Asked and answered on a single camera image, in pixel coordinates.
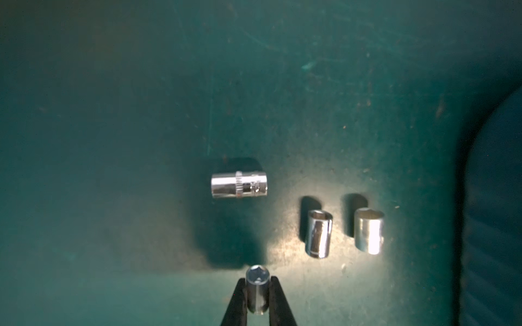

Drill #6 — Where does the small chrome socket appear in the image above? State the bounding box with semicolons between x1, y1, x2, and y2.
246;265;271;315

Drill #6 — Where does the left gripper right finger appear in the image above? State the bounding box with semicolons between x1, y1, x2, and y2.
269;276;297;326

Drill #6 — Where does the translucent blue storage box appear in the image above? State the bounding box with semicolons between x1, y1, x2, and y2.
459;90;521;325

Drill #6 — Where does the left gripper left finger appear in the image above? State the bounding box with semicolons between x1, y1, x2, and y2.
220;278;247;326

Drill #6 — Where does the knurled chrome socket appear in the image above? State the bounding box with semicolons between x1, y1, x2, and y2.
211;171;269;198

